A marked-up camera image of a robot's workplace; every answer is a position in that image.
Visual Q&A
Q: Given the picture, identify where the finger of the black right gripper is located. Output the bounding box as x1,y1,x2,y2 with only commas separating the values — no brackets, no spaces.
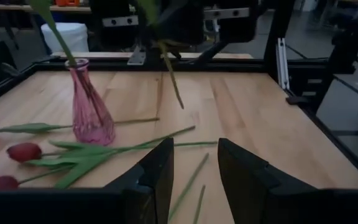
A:
166,1,204,46
153,1,167,44

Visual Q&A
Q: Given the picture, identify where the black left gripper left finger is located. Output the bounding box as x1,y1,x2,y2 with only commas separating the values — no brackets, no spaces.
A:
0,138,175,224

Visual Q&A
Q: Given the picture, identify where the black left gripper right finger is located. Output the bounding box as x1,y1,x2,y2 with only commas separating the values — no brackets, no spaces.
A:
218,138,358,224

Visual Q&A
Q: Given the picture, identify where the white artificial tulip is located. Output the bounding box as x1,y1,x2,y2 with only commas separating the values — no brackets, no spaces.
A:
137,0,185,110
28,0,78,68

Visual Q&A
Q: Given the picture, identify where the pink glass vase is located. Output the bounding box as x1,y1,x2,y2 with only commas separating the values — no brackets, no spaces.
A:
64,58,116,146

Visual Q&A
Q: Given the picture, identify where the white round container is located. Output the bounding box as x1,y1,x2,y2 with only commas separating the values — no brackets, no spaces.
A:
40,22,90,54

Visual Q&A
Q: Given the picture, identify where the orange object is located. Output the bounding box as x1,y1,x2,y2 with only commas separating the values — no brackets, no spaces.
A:
54,0,81,7

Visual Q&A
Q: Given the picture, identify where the wooden desk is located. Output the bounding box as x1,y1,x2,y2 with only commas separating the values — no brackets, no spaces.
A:
0,2,93,15

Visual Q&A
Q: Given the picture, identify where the black floor stand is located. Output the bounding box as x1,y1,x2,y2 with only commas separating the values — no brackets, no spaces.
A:
329,18,358,75

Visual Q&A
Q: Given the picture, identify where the silver metal bracket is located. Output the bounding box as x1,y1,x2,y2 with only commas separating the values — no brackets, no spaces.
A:
127,45,147,66

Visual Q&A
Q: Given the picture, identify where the black metal table frame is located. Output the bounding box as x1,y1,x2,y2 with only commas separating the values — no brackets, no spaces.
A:
0,0,358,189

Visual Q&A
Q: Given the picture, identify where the silver aluminium rail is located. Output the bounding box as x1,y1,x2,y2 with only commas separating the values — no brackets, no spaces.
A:
275,37,291,91

